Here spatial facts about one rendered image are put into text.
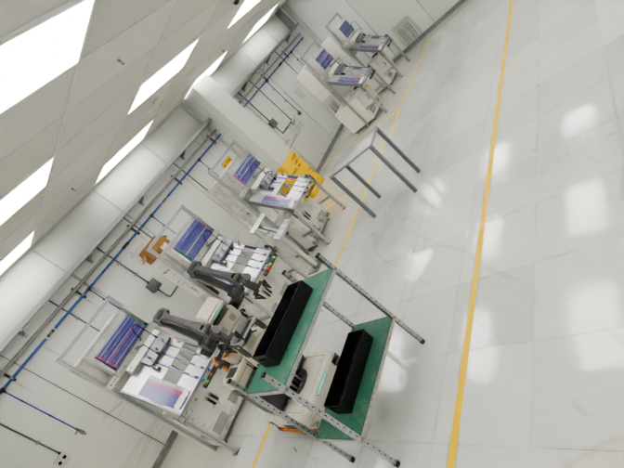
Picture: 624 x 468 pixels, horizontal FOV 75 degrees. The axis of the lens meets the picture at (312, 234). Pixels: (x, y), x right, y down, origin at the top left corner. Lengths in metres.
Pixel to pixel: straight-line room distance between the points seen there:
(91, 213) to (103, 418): 2.81
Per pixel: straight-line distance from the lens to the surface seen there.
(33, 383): 6.18
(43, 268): 6.42
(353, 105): 8.68
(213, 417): 4.91
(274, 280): 5.51
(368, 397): 2.82
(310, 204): 6.35
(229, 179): 6.02
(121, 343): 4.80
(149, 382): 4.70
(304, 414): 3.44
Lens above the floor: 2.03
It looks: 18 degrees down
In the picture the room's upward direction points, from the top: 50 degrees counter-clockwise
